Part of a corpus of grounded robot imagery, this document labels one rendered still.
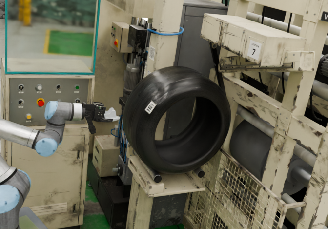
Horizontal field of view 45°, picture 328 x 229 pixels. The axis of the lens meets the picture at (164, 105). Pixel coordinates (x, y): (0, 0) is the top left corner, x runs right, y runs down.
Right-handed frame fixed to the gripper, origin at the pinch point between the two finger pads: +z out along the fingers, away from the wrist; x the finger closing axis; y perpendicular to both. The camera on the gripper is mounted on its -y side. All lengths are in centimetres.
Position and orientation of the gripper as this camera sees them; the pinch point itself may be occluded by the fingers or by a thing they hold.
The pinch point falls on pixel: (117, 118)
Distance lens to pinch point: 212.2
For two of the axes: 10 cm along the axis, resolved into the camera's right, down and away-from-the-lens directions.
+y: 2.4, -9.3, -2.9
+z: 8.8, 0.8, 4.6
